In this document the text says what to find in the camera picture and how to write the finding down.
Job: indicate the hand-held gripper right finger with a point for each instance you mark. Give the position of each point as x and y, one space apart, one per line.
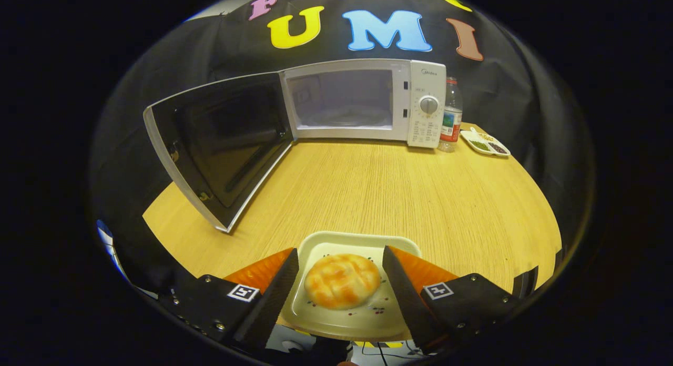
407 303

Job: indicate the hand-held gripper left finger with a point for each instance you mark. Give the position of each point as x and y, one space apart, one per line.
271 303

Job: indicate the round bread bun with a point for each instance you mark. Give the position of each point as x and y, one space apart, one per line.
342 282

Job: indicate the white microwave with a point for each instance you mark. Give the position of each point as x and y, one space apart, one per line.
426 77

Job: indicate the white square plate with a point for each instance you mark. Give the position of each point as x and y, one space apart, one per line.
336 242

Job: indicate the blue and white object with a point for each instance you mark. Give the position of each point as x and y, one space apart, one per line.
108 245

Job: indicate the white divided dish with beans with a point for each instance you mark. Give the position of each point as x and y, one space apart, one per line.
468 140

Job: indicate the clear plastic water bottle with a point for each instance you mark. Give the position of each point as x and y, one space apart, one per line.
450 124

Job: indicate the black backdrop cloth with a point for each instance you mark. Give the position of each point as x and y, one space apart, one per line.
526 119

